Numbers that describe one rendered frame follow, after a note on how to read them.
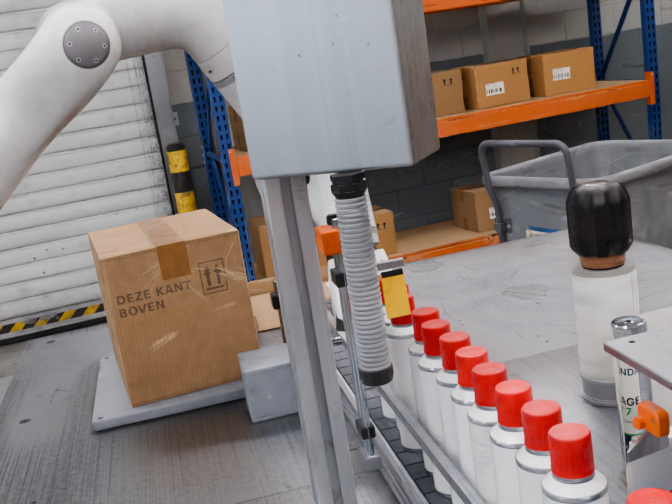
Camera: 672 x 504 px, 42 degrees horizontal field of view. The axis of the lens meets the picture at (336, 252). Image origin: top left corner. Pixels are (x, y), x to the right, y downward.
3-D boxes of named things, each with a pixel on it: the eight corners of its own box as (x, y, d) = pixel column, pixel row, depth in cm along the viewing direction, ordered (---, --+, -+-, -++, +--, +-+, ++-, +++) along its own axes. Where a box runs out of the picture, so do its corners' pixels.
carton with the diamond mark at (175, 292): (264, 373, 158) (238, 229, 152) (132, 408, 151) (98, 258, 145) (228, 331, 186) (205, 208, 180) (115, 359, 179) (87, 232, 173)
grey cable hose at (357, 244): (399, 383, 85) (369, 172, 81) (365, 391, 85) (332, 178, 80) (389, 371, 89) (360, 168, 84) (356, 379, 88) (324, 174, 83)
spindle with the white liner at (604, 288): (661, 397, 117) (645, 180, 111) (600, 412, 116) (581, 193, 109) (625, 376, 126) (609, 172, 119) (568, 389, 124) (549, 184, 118)
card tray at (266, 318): (372, 308, 193) (369, 291, 192) (257, 333, 188) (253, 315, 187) (341, 278, 222) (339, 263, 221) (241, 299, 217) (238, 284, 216)
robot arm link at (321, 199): (308, 242, 136) (354, 227, 130) (291, 161, 137) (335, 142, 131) (341, 240, 142) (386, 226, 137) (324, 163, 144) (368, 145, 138)
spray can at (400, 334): (441, 450, 112) (421, 299, 108) (401, 454, 113) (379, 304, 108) (440, 433, 117) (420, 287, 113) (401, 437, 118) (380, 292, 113)
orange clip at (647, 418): (672, 437, 67) (670, 411, 67) (649, 442, 67) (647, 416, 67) (650, 422, 70) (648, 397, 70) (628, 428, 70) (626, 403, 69)
